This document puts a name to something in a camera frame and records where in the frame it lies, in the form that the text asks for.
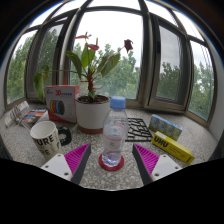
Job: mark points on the red and white filament box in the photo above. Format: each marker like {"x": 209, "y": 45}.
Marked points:
{"x": 63, "y": 103}

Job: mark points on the folded newspaper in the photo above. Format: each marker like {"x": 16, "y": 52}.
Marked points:
{"x": 15, "y": 113}

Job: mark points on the clear blue-capped water bottle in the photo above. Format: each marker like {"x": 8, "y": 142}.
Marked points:
{"x": 115, "y": 133}

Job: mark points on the blue and green carton pack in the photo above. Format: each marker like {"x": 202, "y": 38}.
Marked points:
{"x": 165, "y": 126}

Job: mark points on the long yellow glue box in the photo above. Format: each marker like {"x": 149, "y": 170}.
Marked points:
{"x": 171, "y": 146}

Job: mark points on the flat round red coaster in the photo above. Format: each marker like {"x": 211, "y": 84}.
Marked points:
{"x": 101, "y": 165}

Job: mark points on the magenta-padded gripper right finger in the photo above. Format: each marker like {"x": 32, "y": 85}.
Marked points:
{"x": 147, "y": 160}

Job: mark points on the colourful printed book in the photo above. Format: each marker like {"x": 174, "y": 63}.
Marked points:
{"x": 36, "y": 116}

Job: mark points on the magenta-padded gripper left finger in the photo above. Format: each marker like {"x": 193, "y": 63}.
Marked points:
{"x": 77, "y": 159}

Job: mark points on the cream mug with black lettering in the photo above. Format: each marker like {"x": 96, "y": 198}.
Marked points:
{"x": 46, "y": 140}

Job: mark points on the potted plant in white pot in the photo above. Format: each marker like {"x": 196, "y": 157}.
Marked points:
{"x": 90, "y": 113}

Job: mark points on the black tape roll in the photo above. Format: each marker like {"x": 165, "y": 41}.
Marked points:
{"x": 65, "y": 135}

